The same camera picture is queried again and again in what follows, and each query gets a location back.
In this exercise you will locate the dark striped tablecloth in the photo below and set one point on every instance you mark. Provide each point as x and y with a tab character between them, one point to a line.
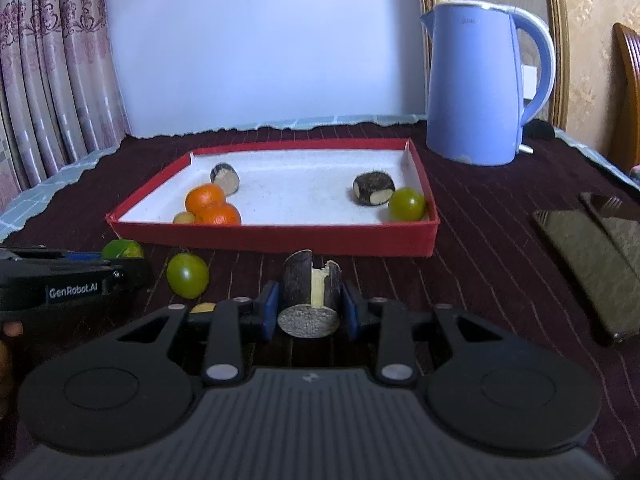
490	240

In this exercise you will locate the split dark sugarcane piece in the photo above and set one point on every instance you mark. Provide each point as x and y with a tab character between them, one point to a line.
300	285

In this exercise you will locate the small orange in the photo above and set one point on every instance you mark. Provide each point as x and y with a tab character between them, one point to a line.
204	196

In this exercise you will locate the short dark sugarcane piece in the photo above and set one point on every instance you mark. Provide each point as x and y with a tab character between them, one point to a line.
225	177

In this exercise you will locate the red cardboard box tray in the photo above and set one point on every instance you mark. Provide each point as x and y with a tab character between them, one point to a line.
300	195

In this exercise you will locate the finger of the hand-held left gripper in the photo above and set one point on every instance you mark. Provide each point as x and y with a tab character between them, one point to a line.
137	275
82	257

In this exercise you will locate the green lime wedge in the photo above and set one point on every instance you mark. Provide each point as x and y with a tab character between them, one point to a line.
121	249

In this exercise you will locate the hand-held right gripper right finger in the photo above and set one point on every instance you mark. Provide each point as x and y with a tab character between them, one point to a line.
354	312

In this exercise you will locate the white wall socket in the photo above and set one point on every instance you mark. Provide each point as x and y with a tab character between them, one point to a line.
529	80

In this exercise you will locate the small dark flat case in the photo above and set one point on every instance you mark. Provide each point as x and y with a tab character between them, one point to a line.
617	225

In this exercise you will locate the knobby dark sugarcane piece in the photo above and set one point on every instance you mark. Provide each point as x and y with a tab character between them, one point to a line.
372	188

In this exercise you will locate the wooden headboard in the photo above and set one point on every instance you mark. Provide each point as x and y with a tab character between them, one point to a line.
627	100

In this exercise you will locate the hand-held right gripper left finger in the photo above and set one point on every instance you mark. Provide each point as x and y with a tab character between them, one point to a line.
270	310

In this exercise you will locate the green grape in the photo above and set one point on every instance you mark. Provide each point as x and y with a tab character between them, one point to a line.
407	204

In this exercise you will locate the person's left hand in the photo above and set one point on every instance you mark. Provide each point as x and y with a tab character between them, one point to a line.
10	329

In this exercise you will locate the pink patterned cloth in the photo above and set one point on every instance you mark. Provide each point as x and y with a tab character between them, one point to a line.
635	174

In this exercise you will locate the small yellow-green round fruit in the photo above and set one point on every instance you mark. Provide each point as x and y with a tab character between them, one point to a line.
202	307

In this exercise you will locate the black round object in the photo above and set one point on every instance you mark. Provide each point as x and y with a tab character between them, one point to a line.
540	129

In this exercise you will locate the small yellow fruit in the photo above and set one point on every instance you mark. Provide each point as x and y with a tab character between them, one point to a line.
184	218

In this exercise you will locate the gold wall frame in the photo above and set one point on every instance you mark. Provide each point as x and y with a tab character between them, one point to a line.
555	35

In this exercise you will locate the blue electric kettle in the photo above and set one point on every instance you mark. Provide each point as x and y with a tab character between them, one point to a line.
470	90

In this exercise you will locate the green round tomato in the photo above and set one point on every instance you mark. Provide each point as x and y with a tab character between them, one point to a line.
187	275

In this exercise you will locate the large orange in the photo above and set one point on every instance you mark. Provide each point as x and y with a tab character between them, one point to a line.
218	215

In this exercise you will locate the pink patterned curtain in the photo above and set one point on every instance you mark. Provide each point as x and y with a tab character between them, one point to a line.
50	60

